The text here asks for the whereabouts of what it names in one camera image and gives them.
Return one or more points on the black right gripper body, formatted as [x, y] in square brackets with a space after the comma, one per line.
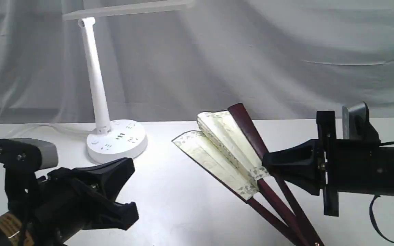
[353, 166]

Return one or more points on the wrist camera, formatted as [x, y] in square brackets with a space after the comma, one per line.
[27, 155]
[356, 123]

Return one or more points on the grey backdrop curtain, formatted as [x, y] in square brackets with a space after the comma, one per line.
[283, 59]

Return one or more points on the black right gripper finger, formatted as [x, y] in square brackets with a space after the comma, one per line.
[300, 160]
[311, 186]

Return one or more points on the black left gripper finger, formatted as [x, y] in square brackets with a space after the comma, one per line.
[112, 215]
[101, 183]

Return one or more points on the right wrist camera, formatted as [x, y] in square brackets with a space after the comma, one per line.
[356, 123]

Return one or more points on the white desk lamp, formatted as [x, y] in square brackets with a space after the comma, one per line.
[111, 140]

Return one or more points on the folding paper fan maroon ribs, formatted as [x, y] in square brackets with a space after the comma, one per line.
[228, 146]

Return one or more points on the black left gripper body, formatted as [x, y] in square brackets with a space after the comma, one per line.
[61, 205]

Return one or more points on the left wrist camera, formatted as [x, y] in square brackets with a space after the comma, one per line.
[27, 155]

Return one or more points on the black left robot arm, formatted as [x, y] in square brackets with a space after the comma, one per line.
[14, 224]

